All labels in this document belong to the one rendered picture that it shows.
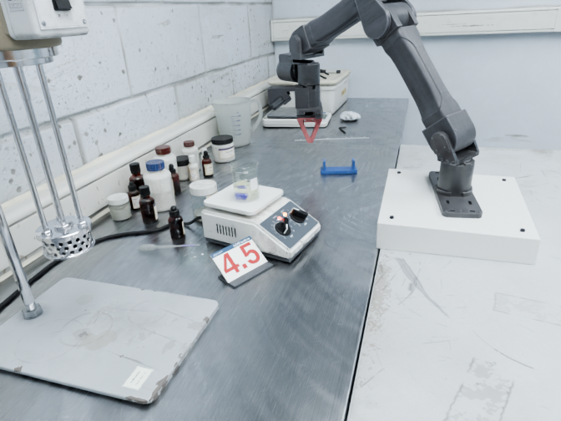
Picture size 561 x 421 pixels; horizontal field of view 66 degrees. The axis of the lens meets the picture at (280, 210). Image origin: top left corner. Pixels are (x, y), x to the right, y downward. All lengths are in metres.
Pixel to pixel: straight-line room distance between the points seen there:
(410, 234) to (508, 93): 1.55
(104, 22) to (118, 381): 0.85
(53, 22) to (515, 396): 0.64
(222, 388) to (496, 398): 0.32
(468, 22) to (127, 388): 1.96
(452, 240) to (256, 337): 0.39
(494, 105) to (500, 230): 1.50
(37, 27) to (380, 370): 0.53
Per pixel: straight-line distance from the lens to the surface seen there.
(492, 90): 2.28
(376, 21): 0.93
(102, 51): 1.17
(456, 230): 0.81
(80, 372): 0.64
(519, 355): 0.66
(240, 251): 0.77
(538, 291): 0.79
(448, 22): 2.18
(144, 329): 0.67
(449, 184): 0.90
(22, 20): 0.51
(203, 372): 0.60
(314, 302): 0.69
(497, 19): 2.19
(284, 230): 0.78
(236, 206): 0.80
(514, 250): 0.84
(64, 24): 0.52
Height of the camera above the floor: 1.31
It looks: 25 degrees down
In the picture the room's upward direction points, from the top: 3 degrees counter-clockwise
